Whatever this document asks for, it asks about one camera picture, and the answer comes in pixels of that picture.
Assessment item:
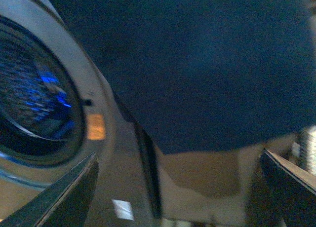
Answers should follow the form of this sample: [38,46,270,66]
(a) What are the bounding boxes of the grey front-load washing machine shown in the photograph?
[0,0,161,227]

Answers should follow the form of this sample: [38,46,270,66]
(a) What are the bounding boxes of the dark navy blue garment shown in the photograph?
[50,0,316,154]

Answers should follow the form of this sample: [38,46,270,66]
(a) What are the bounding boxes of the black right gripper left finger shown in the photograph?
[0,152,99,227]

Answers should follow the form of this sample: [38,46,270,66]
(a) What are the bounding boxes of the white woven laundry basket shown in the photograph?
[292,125,316,176]

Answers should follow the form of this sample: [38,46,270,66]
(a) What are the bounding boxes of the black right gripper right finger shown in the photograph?
[260,149,316,227]

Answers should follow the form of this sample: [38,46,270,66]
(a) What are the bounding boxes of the orange warning sticker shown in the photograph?
[87,113,106,141]

